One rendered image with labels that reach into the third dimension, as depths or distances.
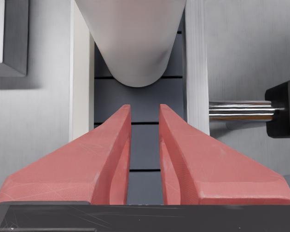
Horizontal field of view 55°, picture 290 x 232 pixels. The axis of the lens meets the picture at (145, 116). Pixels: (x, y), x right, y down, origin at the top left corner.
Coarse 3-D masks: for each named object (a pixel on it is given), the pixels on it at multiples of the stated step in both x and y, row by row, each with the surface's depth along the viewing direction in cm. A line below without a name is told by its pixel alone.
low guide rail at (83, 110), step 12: (84, 24) 20; (84, 36) 20; (84, 48) 20; (84, 60) 20; (84, 72) 20; (84, 84) 20; (84, 96) 20; (72, 108) 20; (84, 108) 19; (72, 120) 19; (84, 120) 19; (72, 132) 19; (84, 132) 19
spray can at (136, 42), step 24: (96, 0) 9; (120, 0) 9; (144, 0) 9; (168, 0) 10; (96, 24) 12; (120, 24) 11; (144, 24) 11; (168, 24) 12; (120, 48) 13; (144, 48) 13; (168, 48) 16; (120, 72) 19; (144, 72) 18
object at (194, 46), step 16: (192, 0) 15; (192, 16) 15; (192, 32) 15; (192, 48) 15; (192, 64) 15; (192, 80) 15; (192, 96) 15; (208, 96) 15; (192, 112) 15; (208, 112) 15; (208, 128) 15
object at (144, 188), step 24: (96, 48) 23; (96, 72) 23; (168, 72) 23; (96, 96) 23; (120, 96) 23; (144, 96) 23; (168, 96) 23; (96, 120) 23; (144, 120) 23; (144, 144) 23; (144, 168) 23; (144, 192) 22
